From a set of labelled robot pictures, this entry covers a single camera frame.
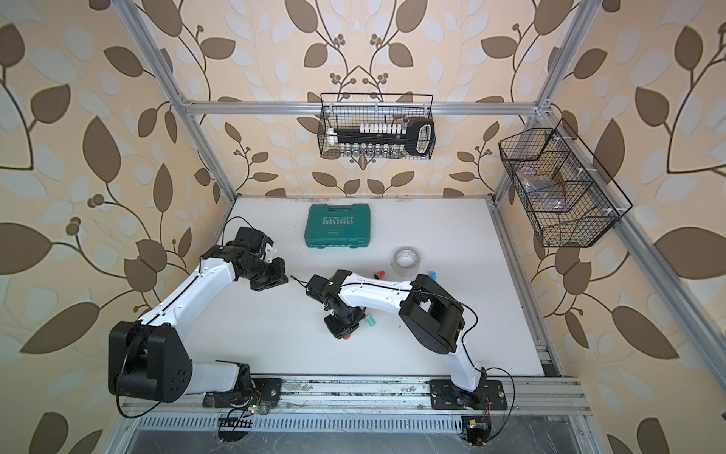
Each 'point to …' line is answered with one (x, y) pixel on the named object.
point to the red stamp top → (379, 275)
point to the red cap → (348, 338)
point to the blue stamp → (433, 275)
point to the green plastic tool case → (337, 225)
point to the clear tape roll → (406, 261)
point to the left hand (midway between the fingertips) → (283, 275)
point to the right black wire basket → (570, 199)
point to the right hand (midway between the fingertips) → (345, 332)
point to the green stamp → (371, 321)
